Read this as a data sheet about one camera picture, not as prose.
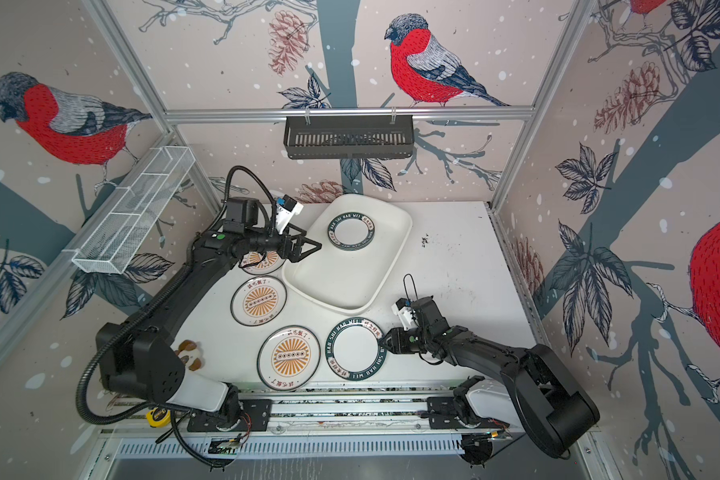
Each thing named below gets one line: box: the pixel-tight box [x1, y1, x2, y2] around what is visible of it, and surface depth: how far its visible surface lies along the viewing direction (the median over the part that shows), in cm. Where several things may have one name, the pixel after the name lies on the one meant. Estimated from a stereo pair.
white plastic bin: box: [282, 193, 413, 315], surface depth 108 cm
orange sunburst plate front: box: [256, 325, 321, 392], surface depth 84 cm
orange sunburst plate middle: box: [230, 275, 287, 327], surface depth 97 cm
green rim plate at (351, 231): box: [327, 212, 376, 251], surface depth 113 cm
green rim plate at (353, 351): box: [325, 317, 387, 381], surface depth 86 cm
